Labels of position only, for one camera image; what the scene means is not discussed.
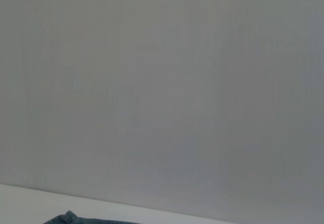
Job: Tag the blue denim shorts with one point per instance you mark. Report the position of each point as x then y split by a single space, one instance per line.
83 220

